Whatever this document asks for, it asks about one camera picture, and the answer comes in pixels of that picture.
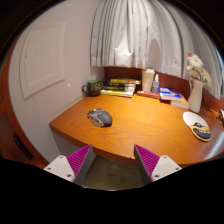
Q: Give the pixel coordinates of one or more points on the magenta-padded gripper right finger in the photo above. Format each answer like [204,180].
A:
[165,166]

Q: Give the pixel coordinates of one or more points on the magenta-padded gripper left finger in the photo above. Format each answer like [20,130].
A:
[56,166]

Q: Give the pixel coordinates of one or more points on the grey black computer mouse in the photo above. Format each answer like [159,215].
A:
[100,117]

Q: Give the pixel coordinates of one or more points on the white yellow black mouse pad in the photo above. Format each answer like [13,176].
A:
[193,120]

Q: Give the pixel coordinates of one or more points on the orange book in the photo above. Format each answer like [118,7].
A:
[181,103]

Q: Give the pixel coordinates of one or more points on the blue book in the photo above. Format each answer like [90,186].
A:
[168,93]

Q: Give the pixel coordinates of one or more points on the thin red book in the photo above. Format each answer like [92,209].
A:
[146,94]

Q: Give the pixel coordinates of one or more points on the white ceramic vase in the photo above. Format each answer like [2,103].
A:
[196,96]

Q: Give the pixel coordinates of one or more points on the clear spray bottle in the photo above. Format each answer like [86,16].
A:
[155,86]

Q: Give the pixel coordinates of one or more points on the dark green mug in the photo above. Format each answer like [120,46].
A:
[94,88]

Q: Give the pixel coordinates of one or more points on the white lidded tumbler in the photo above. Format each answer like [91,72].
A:
[148,80]

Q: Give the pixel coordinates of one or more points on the black book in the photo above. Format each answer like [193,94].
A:
[116,87]

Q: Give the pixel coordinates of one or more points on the yellow-covered book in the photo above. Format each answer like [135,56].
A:
[125,81]

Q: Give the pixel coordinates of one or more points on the white artificial flower bunch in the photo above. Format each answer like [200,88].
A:
[196,66]

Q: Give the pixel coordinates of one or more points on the white curtain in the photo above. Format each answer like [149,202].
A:
[140,33]

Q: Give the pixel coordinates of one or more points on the white wall panel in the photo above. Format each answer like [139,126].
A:
[41,56]

